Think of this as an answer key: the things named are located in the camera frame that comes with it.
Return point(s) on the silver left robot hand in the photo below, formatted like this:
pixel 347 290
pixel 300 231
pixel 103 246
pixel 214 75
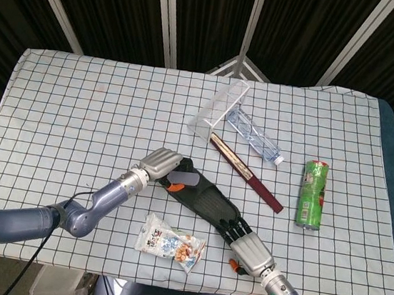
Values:
pixel 159 162

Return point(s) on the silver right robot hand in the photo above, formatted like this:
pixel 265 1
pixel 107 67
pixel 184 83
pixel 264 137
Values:
pixel 252 253

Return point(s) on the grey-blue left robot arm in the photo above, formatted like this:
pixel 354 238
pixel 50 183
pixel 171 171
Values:
pixel 104 197

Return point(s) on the dark red folded fan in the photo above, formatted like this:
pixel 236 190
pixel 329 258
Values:
pixel 260 191

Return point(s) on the clear plastic tray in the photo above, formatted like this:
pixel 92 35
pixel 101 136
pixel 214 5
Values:
pixel 216 110

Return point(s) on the green chip can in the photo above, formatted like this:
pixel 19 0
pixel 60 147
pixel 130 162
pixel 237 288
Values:
pixel 312 197

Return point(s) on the white peanut snack bag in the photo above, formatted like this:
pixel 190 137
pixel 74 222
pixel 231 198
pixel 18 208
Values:
pixel 167 244

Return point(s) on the white black checked tablecloth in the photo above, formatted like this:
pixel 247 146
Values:
pixel 79 111

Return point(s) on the clear plastic water bottle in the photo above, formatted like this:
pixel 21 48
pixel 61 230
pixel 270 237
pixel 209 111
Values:
pixel 256 136

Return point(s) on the clear plastic bin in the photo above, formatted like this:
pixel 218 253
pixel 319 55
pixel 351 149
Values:
pixel 54 286

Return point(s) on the black folding screen white frame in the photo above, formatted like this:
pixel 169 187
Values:
pixel 120 8

